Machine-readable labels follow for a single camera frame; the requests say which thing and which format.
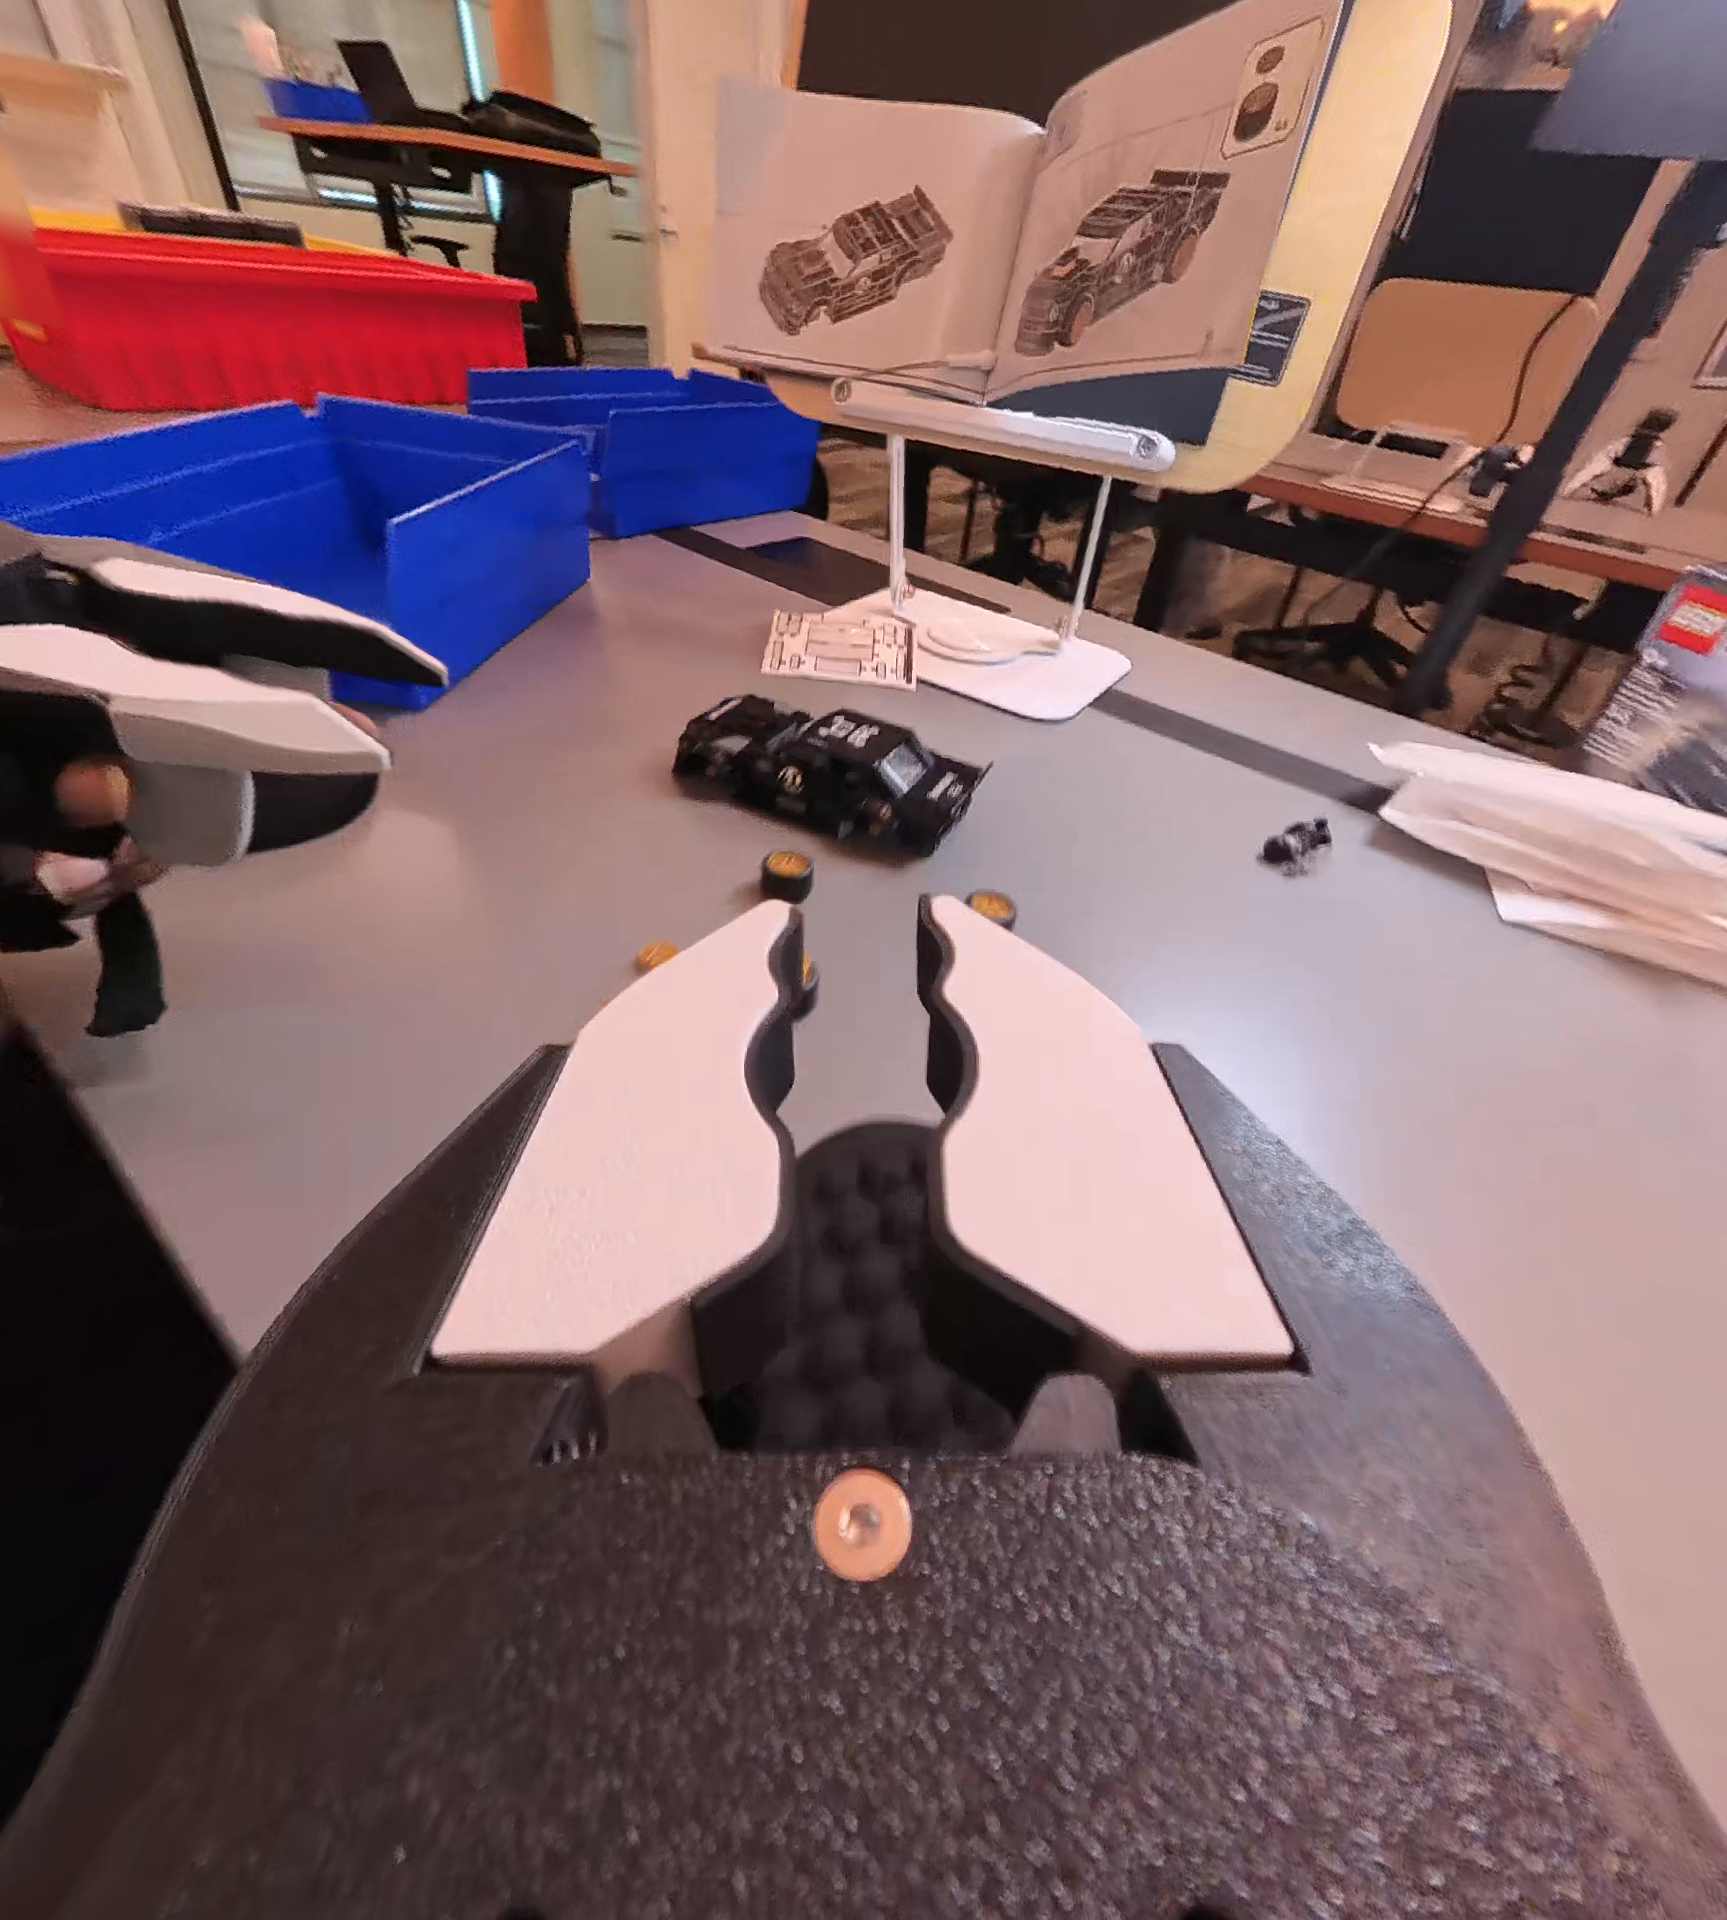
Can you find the black lego car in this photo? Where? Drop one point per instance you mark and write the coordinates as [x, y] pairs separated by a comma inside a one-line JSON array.
[[835, 776]]

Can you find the clear plastic parts bag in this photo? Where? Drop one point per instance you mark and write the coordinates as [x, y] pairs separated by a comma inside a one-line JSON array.
[[1612, 855]]

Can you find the dark wall sign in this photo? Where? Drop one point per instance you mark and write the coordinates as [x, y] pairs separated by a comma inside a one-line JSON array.
[[1269, 337]]

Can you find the black dimpled wrist rest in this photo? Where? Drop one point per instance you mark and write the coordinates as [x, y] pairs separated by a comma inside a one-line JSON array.
[[879, 1292]]

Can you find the black lego set box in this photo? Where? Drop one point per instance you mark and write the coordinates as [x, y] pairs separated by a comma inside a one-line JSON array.
[[1719, 690]]

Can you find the black partition panel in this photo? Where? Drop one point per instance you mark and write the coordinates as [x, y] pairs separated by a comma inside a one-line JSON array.
[[923, 56]]

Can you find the wooden office desk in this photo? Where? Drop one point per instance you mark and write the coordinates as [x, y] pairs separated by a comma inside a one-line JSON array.
[[1583, 527]]

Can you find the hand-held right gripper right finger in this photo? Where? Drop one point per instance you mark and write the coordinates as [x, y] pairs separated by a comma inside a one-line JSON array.
[[1104, 1186]]

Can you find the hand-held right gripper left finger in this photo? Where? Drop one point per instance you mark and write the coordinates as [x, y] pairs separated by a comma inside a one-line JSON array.
[[623, 1186]]

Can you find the red storage bin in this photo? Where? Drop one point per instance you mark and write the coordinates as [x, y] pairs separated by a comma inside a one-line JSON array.
[[264, 316]]

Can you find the small black lego piece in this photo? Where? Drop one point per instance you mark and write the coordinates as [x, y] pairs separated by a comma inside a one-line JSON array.
[[1294, 842]]

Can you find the white booklet stand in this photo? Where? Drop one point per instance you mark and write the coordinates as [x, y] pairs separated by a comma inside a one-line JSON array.
[[1014, 662]]

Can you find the black lego wheel gold hub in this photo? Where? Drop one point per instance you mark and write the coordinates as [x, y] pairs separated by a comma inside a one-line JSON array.
[[654, 959], [989, 909], [805, 985], [789, 874]]

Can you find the blue storage bin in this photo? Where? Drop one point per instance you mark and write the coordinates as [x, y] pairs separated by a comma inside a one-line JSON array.
[[292, 527], [654, 450]]

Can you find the white sticker sheet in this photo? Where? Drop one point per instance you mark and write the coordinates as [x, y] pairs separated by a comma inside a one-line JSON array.
[[835, 649]]

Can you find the person's left hand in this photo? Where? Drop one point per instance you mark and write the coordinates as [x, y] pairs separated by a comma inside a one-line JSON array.
[[79, 794]]

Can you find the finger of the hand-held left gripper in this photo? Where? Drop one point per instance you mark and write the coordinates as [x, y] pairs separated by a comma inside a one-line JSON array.
[[204, 737], [264, 616]]

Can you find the wooden standing desk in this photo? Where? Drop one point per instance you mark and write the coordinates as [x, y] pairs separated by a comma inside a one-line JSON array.
[[443, 151]]

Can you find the lego instruction booklet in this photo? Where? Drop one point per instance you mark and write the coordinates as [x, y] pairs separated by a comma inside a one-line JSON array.
[[864, 226]]

